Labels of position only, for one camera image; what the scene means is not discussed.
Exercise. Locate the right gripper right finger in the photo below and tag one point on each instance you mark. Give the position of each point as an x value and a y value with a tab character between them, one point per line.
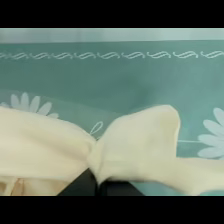
121	189

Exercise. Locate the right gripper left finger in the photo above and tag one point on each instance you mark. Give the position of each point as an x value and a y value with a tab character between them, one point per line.
81	186

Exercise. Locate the cream garment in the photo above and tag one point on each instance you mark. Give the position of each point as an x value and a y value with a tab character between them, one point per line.
140	146

